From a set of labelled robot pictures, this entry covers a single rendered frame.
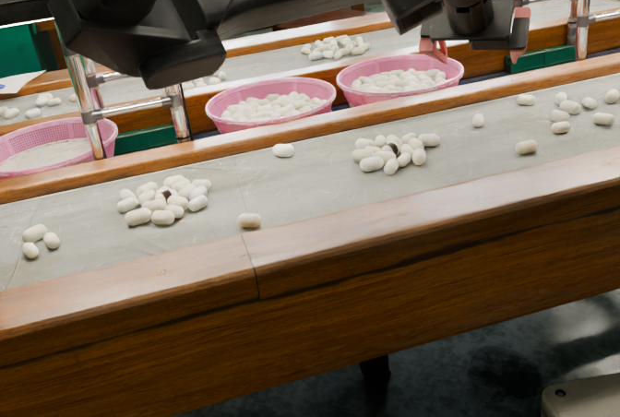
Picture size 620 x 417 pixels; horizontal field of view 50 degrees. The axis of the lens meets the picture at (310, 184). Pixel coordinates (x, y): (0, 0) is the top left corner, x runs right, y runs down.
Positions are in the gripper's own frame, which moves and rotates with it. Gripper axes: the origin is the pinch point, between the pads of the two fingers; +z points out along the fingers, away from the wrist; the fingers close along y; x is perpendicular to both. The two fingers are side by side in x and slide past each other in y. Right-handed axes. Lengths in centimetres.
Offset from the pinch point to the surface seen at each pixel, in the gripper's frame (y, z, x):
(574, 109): 12.2, 26.3, 7.0
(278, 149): -33.4, 10.7, -11.3
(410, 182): -9.1, 8.6, -16.4
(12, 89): -119, 26, 9
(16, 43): -255, 124, 93
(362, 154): -18.3, 10.5, -11.4
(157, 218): -41, -5, -31
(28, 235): -57, -11, -37
